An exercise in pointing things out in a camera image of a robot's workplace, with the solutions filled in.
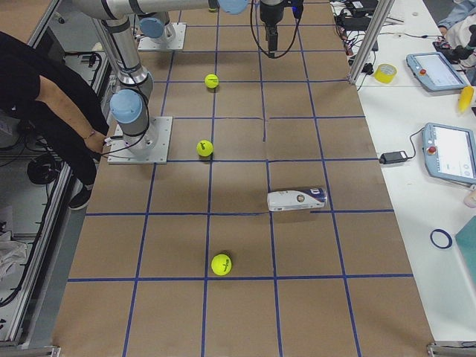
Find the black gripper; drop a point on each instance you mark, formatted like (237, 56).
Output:
(271, 13)

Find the white blue tennis ball can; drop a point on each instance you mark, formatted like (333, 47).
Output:
(301, 199)

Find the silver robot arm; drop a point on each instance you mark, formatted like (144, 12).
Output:
(129, 105)

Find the tennis ball table centre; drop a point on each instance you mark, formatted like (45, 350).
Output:
(211, 81)

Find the tennis ball near near base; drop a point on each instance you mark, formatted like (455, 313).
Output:
(204, 148)

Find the tennis ball lone front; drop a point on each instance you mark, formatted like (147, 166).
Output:
(221, 264)

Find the yellow tape roll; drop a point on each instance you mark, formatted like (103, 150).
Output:
(385, 73)

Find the far blue teach pendant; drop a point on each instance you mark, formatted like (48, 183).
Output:
(434, 72)

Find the blue teach pendant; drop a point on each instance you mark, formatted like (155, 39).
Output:
(434, 72)
(449, 153)

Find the black power adapter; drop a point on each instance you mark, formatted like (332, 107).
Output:
(393, 157)

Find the yellow corn toy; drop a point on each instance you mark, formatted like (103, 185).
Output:
(466, 99)

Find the near blue teach pendant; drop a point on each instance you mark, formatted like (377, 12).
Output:
(449, 153)

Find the person in black clothes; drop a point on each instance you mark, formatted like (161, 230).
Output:
(62, 107)

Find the teal box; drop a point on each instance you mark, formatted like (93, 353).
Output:
(466, 242)

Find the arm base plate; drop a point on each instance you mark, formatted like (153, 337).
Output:
(150, 149)
(159, 37)

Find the aluminium frame post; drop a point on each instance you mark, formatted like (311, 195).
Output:
(376, 23)

